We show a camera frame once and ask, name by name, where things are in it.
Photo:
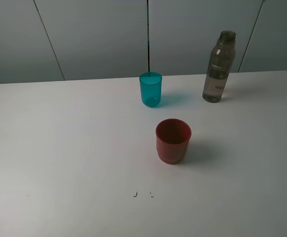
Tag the smoky transparent water bottle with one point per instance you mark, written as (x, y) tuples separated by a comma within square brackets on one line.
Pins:
[(220, 63)]

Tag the teal transparent plastic cup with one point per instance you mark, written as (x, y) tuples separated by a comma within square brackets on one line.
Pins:
[(150, 86)]

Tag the red plastic cup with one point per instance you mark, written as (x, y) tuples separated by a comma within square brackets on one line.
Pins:
[(172, 140)]

